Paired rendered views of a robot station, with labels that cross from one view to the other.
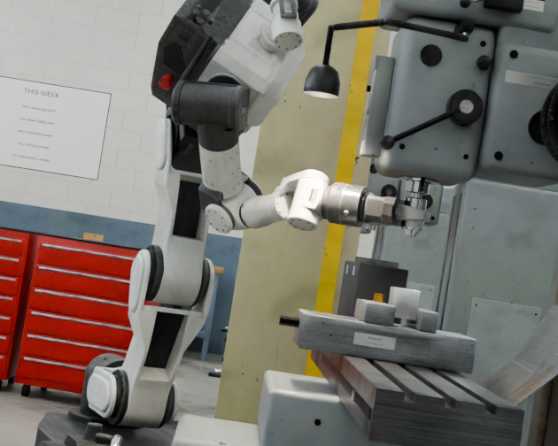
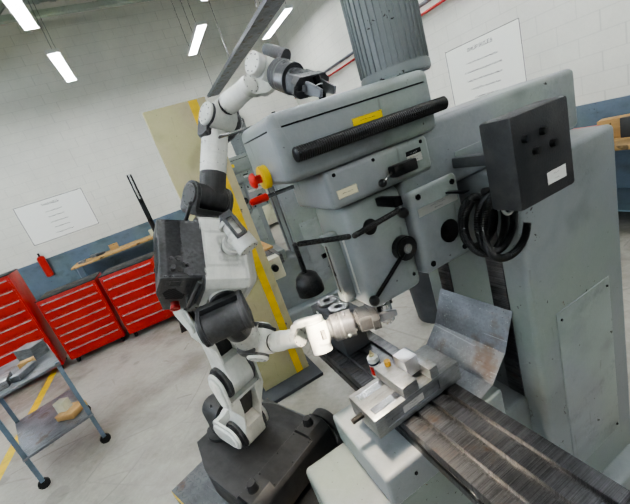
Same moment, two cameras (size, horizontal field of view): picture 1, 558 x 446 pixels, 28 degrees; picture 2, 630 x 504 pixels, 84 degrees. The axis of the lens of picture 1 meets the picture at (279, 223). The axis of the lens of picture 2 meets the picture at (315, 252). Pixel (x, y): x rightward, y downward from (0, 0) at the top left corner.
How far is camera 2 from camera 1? 1.58 m
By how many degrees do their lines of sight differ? 26
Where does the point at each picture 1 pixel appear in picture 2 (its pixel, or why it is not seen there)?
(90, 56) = (60, 177)
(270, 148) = not seen: hidden behind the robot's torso
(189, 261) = (240, 366)
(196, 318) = (258, 383)
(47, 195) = (82, 239)
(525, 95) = (432, 218)
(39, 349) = (130, 317)
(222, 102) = (237, 321)
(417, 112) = (378, 267)
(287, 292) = not seen: hidden behind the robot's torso
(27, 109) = (48, 212)
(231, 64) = (220, 283)
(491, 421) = not seen: outside the picture
